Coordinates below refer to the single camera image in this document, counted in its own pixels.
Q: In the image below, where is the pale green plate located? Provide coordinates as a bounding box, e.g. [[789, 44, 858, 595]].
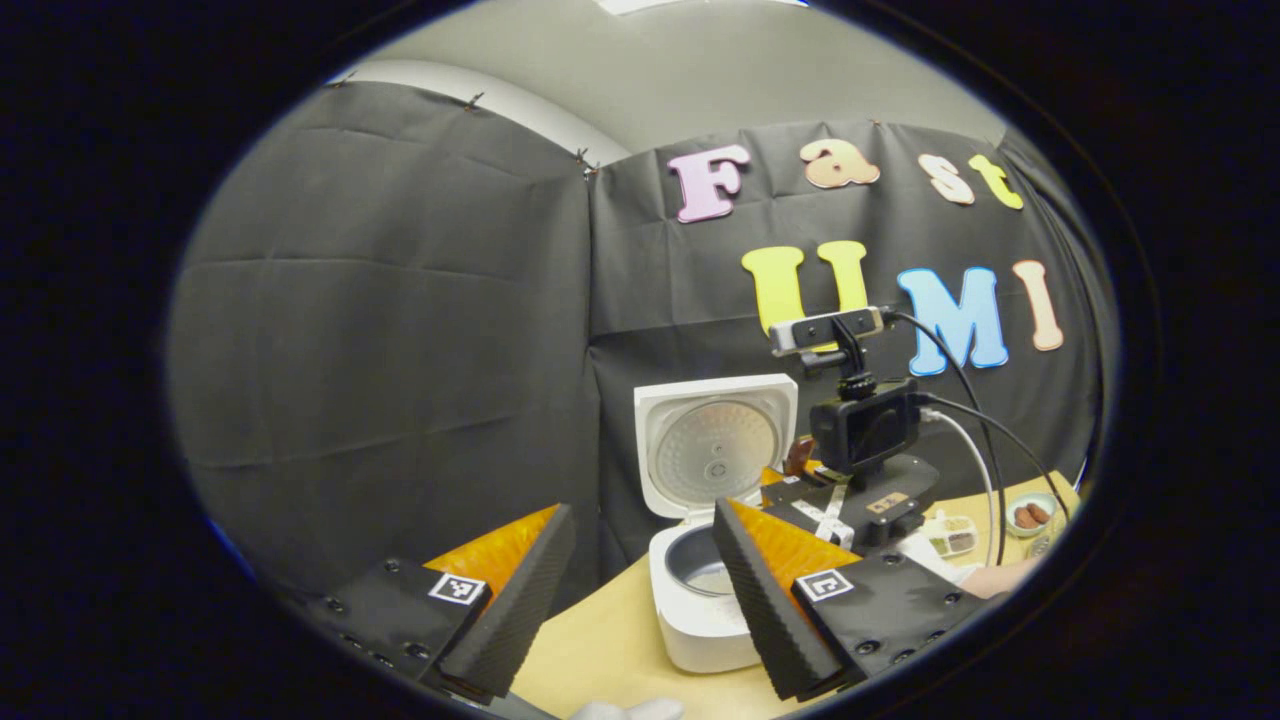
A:
[[1005, 492, 1059, 539]]

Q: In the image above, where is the black backdrop cloth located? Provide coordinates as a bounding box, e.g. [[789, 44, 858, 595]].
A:
[[165, 80, 1116, 601]]

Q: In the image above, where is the black cable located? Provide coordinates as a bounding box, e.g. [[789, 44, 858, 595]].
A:
[[880, 310, 1009, 566], [912, 393, 1073, 526]]

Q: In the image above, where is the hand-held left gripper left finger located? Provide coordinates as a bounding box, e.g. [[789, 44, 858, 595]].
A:
[[298, 503, 578, 704]]

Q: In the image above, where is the white rice cooker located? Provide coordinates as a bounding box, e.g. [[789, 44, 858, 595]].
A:
[[633, 373, 801, 674]]

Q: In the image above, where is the white cable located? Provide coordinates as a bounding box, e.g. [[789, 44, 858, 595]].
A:
[[920, 405, 1001, 566]]

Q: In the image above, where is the white sectioned tray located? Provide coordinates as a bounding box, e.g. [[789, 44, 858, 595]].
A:
[[925, 513, 979, 559]]

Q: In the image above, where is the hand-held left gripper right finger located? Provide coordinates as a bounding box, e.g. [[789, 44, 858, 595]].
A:
[[712, 497, 991, 703]]

